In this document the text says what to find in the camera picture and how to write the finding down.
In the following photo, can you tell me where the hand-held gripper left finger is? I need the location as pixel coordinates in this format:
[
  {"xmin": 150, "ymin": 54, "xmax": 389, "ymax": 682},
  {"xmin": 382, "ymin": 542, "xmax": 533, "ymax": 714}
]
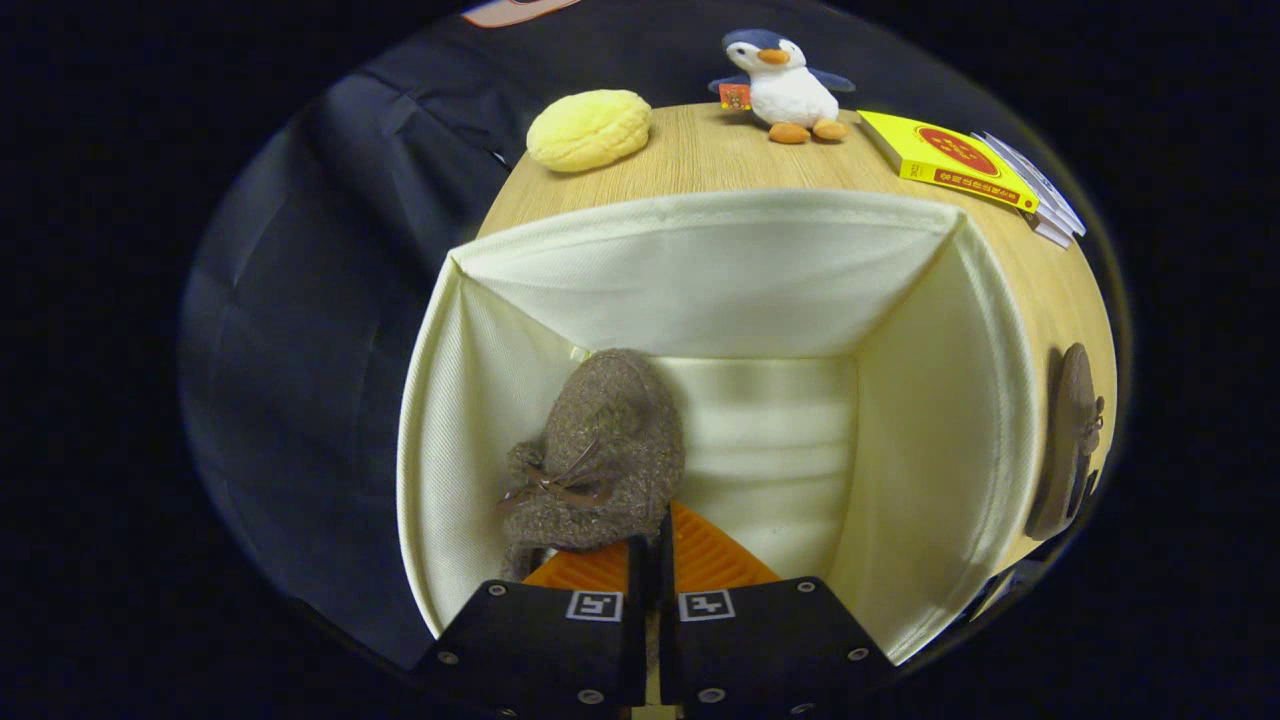
[{"xmin": 415, "ymin": 536, "xmax": 650, "ymax": 719}]

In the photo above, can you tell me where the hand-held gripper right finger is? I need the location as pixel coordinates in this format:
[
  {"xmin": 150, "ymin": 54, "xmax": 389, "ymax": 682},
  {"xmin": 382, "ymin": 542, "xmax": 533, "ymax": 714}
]
[{"xmin": 658, "ymin": 500, "xmax": 897, "ymax": 717}]

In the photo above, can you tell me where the brown woolly shoe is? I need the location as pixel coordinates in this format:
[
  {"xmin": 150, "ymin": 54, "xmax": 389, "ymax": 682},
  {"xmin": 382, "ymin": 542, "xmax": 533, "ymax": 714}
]
[
  {"xmin": 497, "ymin": 348, "xmax": 687, "ymax": 583},
  {"xmin": 1024, "ymin": 343, "xmax": 1107, "ymax": 542}
]

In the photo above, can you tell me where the cream fabric storage box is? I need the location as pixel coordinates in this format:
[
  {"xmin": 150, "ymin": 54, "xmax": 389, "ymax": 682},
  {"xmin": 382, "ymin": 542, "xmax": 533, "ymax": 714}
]
[{"xmin": 396, "ymin": 190, "xmax": 1047, "ymax": 667}]

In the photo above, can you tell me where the black backdrop cloth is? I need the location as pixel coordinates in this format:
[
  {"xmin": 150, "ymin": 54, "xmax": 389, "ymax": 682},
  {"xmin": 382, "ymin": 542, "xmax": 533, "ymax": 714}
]
[{"xmin": 180, "ymin": 0, "xmax": 1001, "ymax": 671}]

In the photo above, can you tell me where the yellow bun plush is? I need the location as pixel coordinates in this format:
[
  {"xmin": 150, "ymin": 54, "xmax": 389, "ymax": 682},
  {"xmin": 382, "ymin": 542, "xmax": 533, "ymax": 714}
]
[{"xmin": 526, "ymin": 89, "xmax": 654, "ymax": 174}]

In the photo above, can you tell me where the yellow book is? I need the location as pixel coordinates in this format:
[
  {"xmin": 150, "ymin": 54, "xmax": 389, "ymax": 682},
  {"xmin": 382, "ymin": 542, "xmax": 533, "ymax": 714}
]
[{"xmin": 858, "ymin": 110, "xmax": 1041, "ymax": 215}]

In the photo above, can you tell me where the penguin plush toy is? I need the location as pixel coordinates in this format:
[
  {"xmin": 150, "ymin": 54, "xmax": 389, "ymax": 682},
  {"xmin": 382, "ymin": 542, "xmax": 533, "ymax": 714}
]
[{"xmin": 708, "ymin": 28, "xmax": 857, "ymax": 145}]

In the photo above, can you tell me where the stack of white books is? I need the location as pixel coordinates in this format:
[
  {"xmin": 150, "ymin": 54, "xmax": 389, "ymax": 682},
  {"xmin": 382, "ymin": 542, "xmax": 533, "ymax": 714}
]
[{"xmin": 974, "ymin": 130, "xmax": 1088, "ymax": 250}]

